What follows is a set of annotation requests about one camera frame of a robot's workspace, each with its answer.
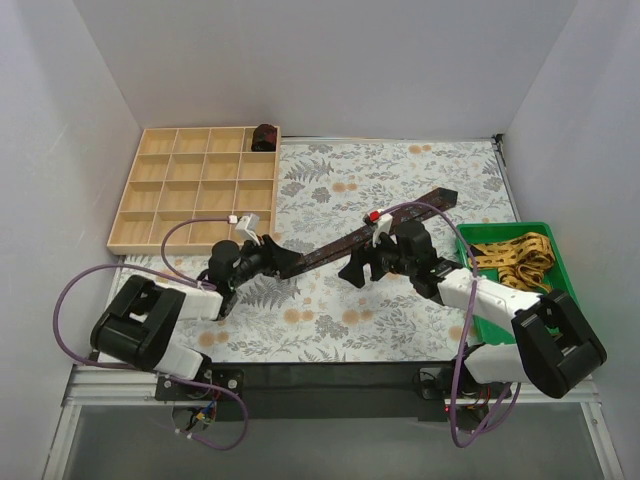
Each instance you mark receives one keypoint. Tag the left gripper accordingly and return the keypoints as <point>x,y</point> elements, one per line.
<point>270,253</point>

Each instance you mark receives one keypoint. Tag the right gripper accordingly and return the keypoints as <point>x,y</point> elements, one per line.
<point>373,262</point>

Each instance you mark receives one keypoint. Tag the dark brown patterned tie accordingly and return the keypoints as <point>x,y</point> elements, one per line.
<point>441,198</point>

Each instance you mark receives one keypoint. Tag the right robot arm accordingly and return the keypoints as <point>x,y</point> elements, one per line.
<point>555,347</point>

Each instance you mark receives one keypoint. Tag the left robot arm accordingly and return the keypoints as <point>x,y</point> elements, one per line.
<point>137,326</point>

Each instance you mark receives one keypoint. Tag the rolled dark red tie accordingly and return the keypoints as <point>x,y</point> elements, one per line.
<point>264,138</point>

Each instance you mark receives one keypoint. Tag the wooden compartment tray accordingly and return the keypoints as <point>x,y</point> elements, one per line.
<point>184,182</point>

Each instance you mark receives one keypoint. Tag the yellow patterned tie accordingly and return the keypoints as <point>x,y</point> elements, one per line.
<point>520,263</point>

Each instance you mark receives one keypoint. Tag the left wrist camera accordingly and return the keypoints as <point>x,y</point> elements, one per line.
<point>244,228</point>

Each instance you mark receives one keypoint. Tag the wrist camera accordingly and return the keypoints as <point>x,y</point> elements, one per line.
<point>381,223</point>
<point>244,228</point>

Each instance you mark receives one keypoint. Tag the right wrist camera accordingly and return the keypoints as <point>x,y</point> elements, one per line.
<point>381,223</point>

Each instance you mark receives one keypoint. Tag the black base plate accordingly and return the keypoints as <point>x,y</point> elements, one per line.
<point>293,391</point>

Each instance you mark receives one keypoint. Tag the aluminium frame rail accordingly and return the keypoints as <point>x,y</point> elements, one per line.
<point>111,427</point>

